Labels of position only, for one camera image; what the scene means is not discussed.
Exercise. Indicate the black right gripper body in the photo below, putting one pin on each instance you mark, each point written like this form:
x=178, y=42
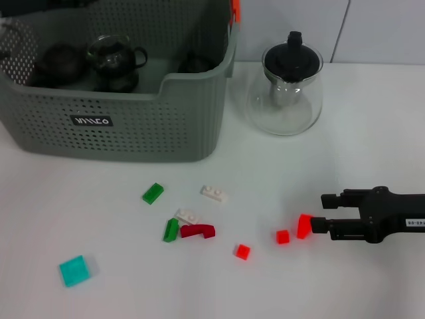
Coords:
x=395, y=212

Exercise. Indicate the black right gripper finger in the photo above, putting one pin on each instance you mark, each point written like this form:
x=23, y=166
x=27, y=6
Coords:
x=345, y=230
x=338, y=200

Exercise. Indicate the red sloped brick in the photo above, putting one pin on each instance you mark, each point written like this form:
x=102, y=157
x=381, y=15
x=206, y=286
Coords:
x=303, y=227

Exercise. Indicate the glass teacup with black base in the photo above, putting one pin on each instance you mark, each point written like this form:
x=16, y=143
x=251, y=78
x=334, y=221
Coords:
x=113, y=56
x=197, y=64
x=116, y=83

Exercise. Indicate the teal brick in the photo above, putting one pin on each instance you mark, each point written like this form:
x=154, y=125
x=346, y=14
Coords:
x=74, y=270

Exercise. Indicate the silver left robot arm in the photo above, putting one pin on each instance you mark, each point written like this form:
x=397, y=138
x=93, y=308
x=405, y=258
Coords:
x=33, y=6

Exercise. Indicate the grey-green perforated storage bin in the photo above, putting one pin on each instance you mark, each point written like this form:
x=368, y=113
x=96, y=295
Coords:
x=133, y=133

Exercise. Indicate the small red cube brick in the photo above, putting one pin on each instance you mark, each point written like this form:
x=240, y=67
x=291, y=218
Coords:
x=243, y=251
x=283, y=236

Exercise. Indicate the glass teapot with black lid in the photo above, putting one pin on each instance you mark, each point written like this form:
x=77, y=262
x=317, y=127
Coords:
x=285, y=109

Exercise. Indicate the white building brick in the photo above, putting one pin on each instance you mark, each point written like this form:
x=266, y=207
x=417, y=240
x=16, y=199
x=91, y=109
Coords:
x=187, y=216
x=214, y=193

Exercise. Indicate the dark red curved brick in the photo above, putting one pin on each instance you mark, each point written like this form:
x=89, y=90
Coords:
x=196, y=231

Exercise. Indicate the green building brick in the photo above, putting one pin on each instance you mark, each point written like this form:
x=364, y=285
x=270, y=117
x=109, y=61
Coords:
x=171, y=230
x=153, y=192

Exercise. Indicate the orange plastic object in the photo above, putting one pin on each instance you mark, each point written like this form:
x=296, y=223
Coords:
x=236, y=10

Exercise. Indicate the dark clay teapot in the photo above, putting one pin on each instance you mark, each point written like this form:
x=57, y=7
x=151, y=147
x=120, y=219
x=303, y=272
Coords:
x=59, y=64

